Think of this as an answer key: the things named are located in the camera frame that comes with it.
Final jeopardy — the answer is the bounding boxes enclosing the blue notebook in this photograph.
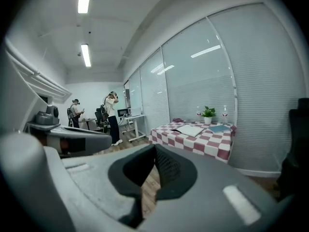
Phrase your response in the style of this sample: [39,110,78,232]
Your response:
[208,125,232,134]

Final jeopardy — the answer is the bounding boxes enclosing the white ceiling pipes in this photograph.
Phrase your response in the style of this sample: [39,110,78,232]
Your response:
[4,39,72,105]

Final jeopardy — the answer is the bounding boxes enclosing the green potted plant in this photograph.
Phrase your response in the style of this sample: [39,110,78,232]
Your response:
[201,106,217,125]

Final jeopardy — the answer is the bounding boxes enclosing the small round table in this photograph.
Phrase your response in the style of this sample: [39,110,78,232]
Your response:
[79,118,96,130]

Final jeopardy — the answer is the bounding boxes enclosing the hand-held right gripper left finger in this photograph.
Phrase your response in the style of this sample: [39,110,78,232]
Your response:
[43,143,156,232]

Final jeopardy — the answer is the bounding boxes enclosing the glass wall with white blinds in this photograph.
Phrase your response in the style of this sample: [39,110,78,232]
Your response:
[124,2,307,176]

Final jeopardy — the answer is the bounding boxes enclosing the black office chair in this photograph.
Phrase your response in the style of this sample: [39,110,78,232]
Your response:
[276,98,309,200]
[94,107,107,131]

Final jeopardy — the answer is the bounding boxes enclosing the red white checkered tablecloth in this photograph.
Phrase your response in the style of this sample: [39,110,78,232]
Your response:
[148,120,237,164]

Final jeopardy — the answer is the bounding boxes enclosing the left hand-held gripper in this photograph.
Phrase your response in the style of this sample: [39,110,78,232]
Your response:
[26,121,113,155]

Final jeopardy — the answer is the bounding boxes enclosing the grey gripper-mounted camera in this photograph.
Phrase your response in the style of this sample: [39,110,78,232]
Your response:
[35,104,60,125]

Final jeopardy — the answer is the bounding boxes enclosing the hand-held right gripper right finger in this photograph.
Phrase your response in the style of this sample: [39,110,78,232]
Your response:
[139,144,282,232]

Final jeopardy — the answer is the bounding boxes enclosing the white desk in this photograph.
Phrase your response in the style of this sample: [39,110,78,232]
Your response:
[117,114,147,143]

